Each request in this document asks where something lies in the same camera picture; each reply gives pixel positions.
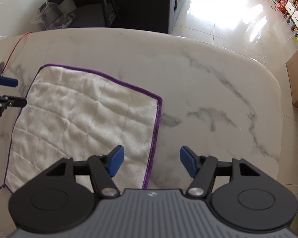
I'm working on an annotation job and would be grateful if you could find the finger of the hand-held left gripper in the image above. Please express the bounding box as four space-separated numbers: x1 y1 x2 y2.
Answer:
0 90 28 109
0 63 18 88

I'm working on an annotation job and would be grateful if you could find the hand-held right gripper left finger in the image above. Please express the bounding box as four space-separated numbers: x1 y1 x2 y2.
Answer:
46 145 125 199

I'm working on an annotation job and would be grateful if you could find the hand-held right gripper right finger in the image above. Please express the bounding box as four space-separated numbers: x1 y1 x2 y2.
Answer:
180 146 262 199

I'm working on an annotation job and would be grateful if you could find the white towel purple trim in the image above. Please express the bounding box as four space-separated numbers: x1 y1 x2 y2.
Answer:
0 64 163 194

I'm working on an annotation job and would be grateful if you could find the clear plastic bag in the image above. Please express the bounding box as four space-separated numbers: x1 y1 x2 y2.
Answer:
31 1 76 30

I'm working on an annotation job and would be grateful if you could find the dark grey sofa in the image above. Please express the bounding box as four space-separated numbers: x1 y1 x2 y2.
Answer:
47 0 192 34

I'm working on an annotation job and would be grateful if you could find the red bag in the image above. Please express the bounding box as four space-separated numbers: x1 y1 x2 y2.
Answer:
277 0 292 14

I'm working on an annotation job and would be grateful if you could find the red cable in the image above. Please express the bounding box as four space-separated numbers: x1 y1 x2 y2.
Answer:
2 32 34 75

